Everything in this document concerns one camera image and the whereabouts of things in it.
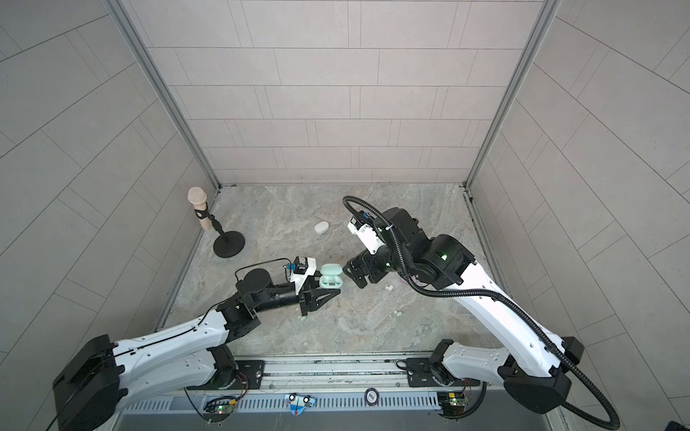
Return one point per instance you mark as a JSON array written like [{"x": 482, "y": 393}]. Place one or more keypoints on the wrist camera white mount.
[
  {"x": 366, "y": 234},
  {"x": 299, "y": 271}
]

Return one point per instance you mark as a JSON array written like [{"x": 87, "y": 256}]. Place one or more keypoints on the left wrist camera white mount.
[{"x": 299, "y": 271}]

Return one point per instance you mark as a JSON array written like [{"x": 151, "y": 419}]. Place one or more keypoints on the green circuit board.
[
  {"x": 452, "y": 405},
  {"x": 220, "y": 409}
]

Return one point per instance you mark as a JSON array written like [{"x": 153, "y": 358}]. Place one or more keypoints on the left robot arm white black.
[{"x": 108, "y": 376}]

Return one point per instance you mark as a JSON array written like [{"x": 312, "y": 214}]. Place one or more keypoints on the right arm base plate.
[{"x": 419, "y": 374}]

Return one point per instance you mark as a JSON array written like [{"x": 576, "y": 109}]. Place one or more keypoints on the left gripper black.
[{"x": 306, "y": 299}]

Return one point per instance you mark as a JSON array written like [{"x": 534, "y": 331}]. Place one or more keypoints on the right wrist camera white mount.
[{"x": 366, "y": 234}]

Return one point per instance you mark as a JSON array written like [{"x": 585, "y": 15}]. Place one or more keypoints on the aluminium rail frame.
[{"x": 312, "y": 373}]

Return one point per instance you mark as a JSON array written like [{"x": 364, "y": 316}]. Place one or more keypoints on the beige microphone on black stand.
[{"x": 228, "y": 243}]

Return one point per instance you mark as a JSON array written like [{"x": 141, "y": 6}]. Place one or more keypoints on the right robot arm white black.
[{"x": 535, "y": 377}]

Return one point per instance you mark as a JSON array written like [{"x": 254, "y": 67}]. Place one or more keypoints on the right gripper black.
[{"x": 375, "y": 272}]

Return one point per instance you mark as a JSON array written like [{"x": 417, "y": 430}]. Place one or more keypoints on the left green circuit board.
[{"x": 220, "y": 409}]

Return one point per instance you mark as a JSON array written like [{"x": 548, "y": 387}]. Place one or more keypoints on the blue white small device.
[{"x": 298, "y": 403}]

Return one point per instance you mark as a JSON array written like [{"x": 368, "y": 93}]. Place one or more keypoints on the green earbud charging case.
[{"x": 331, "y": 276}]

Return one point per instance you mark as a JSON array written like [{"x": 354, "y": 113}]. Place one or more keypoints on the right green circuit board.
[{"x": 452, "y": 405}]

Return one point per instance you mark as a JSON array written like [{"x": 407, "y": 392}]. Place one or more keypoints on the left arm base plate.
[{"x": 246, "y": 374}]

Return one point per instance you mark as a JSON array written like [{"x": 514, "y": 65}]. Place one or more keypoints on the white earbud charging case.
[{"x": 321, "y": 227}]

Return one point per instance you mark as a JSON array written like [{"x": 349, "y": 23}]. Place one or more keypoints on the round black sticker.
[{"x": 371, "y": 397}]

